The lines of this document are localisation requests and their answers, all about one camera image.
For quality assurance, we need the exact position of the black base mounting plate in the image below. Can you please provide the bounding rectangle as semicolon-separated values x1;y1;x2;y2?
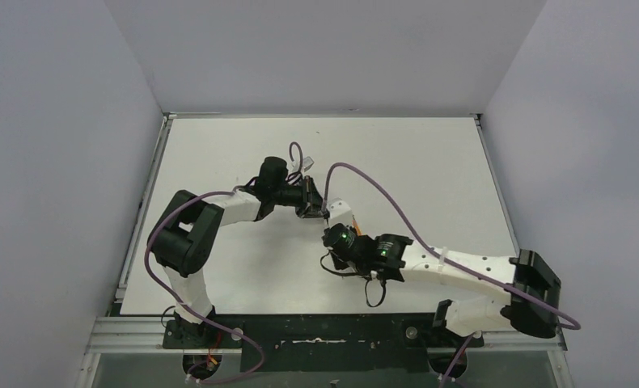
162;313;466;373

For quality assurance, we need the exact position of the aluminium front rail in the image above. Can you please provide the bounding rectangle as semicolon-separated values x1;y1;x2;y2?
86;316;567;354

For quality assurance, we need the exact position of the aluminium right table rail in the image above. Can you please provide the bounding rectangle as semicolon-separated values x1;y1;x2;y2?
463;114;521;257

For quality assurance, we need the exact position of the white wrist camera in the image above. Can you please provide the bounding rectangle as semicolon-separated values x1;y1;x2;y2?
324;198;354;228
301;156;315;169

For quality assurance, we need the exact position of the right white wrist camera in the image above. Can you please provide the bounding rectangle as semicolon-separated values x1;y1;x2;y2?
324;198;354;228

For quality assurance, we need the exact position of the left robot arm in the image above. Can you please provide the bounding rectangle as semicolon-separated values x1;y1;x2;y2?
144;156;323;345

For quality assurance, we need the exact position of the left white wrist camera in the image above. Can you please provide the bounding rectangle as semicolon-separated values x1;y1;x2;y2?
301;156;315;169

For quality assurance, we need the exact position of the orange canvas sneaker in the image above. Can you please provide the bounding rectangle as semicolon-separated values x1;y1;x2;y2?
352;217;362;236

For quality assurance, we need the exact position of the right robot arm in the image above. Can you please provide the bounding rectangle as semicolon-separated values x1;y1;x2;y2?
322;224;561;345

